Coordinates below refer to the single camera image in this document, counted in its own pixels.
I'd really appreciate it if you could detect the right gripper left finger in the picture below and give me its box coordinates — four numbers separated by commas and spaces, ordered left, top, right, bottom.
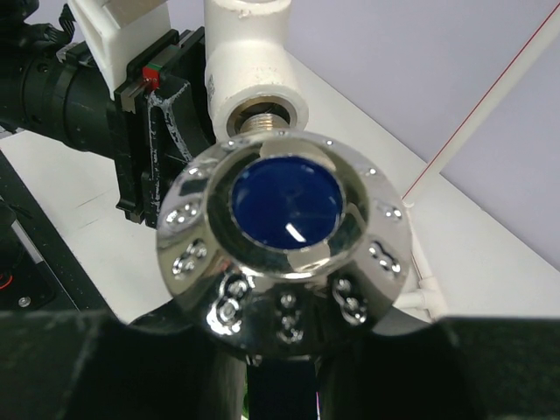
1, 311, 245, 419

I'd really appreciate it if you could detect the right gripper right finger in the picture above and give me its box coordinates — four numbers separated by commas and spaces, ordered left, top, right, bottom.
317, 312, 559, 419

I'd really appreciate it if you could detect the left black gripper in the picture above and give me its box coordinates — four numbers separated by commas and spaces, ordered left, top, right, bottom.
107, 28, 215, 228

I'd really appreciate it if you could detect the white PVC pipe stand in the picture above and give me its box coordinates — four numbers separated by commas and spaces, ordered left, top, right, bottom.
204, 1, 559, 322

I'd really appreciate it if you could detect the blue water faucet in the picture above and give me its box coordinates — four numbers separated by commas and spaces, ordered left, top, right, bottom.
156, 128, 413, 419

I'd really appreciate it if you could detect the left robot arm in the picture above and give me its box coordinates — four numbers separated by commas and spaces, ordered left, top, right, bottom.
1, 1, 215, 227

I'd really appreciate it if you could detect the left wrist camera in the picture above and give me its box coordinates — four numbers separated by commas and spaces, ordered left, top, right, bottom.
67, 0, 171, 98

